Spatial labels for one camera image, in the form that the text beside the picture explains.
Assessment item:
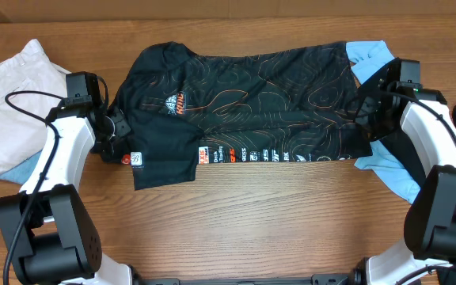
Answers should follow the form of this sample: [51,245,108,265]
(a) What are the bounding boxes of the folded beige trousers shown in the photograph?
[0,39,68,175]

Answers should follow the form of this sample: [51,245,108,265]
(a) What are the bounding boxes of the light blue shirt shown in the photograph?
[346,40,420,203]

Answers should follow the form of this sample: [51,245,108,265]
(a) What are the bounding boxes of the plain black garment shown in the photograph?
[361,58,456,187]

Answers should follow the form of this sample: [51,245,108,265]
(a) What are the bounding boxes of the folded blue jeans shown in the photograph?
[0,152,41,184]

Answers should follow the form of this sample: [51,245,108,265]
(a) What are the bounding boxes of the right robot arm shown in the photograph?
[341,59,456,284]

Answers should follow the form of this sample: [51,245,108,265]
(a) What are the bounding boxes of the black orange patterned jersey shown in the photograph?
[102,42,371,190]

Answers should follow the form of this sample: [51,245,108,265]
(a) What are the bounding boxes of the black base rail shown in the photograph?
[130,266,367,285]

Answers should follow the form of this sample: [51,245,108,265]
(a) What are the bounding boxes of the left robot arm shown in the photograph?
[0,72,140,284]

